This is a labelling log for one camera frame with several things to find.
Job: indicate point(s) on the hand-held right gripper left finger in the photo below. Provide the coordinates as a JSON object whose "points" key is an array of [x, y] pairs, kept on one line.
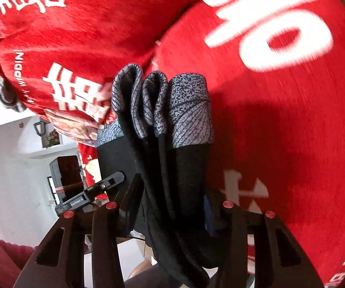
{"points": [[130, 198]]}

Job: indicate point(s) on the white shelf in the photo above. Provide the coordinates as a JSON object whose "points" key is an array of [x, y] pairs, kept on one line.
{"points": [[52, 150]]}

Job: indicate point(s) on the red printed blanket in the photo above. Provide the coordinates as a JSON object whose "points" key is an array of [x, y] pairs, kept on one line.
{"points": [[280, 126]]}

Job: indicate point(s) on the person's left forearm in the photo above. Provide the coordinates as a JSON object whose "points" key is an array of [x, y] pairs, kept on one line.
{"points": [[1, 255]]}

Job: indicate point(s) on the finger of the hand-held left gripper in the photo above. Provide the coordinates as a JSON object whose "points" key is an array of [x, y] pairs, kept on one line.
{"points": [[103, 186]]}

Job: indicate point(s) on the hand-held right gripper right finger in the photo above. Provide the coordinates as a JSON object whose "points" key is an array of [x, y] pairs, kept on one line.
{"points": [[209, 216]]}

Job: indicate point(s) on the black hook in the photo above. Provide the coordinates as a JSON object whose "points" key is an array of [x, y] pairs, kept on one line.
{"points": [[39, 129]]}

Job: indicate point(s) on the black pants with grey waistband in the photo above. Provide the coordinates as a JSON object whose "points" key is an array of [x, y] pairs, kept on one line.
{"points": [[184, 171]]}

